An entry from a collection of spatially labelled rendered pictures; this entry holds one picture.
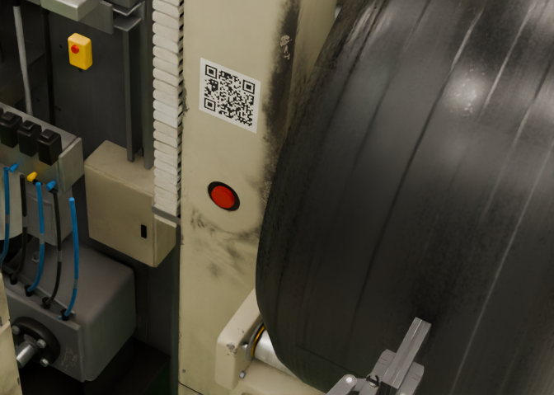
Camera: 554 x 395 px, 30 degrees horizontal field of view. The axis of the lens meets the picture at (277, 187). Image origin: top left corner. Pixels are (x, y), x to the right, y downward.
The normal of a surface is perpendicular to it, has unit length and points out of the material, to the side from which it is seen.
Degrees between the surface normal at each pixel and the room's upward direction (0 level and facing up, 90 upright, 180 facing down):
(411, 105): 44
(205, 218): 90
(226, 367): 90
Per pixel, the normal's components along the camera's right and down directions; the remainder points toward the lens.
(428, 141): -0.29, -0.04
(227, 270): -0.47, 0.60
